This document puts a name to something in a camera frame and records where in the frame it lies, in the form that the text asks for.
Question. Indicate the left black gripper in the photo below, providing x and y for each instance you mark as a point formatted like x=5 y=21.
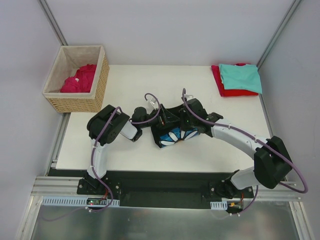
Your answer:
x=157 y=121

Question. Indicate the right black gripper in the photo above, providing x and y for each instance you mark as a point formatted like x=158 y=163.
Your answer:
x=184 y=122

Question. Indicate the black daisy print t-shirt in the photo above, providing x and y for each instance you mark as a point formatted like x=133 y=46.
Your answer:
x=172 y=133

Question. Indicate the teal t-shirt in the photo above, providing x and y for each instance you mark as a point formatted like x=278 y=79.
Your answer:
x=245 y=77

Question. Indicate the wicker basket with liner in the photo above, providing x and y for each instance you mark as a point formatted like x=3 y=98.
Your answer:
x=69 y=59

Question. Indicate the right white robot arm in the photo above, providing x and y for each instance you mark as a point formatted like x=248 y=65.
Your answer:
x=271 y=160

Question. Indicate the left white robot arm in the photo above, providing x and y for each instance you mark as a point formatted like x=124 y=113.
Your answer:
x=106 y=125

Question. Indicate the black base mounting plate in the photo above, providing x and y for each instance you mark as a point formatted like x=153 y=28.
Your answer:
x=151 y=189

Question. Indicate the pink t-shirt in basket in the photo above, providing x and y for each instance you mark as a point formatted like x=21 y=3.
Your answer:
x=82 y=81

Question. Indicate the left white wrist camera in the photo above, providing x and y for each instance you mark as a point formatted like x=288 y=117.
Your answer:
x=153 y=102

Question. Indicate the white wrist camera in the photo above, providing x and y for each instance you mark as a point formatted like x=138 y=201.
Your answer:
x=189 y=97
x=153 y=102

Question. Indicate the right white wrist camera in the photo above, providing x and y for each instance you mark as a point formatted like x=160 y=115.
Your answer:
x=189 y=97

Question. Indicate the right white cable duct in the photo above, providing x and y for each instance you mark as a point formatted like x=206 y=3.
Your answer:
x=219 y=205

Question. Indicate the white cable duct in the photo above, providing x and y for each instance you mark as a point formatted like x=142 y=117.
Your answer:
x=65 y=201
x=219 y=205

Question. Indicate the left white cable duct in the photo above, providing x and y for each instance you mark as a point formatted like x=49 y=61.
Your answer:
x=65 y=201

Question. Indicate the right aluminium frame post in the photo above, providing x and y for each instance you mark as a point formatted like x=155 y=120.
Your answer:
x=279 y=30

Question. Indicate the aluminium frame post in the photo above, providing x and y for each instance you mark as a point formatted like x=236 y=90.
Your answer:
x=279 y=30
x=53 y=22

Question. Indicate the left aluminium frame post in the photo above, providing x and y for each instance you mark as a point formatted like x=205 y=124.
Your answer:
x=53 y=22

